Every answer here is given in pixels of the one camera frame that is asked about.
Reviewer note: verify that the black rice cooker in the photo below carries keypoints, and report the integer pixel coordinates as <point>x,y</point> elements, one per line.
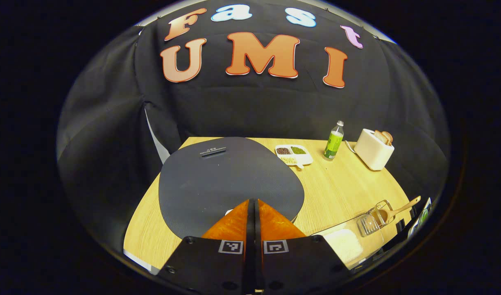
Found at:
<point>225,180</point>

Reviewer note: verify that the black backdrop cloth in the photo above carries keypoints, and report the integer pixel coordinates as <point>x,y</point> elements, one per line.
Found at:
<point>242,106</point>

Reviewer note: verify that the green drink bottle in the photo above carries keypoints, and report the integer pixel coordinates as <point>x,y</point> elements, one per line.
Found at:
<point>333,143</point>

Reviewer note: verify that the wooden spoon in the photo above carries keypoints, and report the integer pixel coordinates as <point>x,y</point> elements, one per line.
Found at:
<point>402,208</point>

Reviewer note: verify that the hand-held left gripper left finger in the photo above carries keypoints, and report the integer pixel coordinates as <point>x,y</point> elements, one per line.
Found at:
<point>205,266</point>

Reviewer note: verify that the white tray of rice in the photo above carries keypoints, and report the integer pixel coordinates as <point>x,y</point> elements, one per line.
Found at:
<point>344,246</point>

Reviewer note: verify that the white divided bean plate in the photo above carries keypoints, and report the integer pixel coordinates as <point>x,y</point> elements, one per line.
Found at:
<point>293,156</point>

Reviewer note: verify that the white toaster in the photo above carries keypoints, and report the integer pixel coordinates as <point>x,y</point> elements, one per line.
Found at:
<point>371,153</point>

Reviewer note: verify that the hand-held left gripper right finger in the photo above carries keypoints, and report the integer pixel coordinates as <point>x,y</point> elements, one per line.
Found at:
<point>299,266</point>

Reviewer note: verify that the toast bread slice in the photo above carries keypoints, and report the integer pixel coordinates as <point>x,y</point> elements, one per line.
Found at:
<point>388,137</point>
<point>380,137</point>

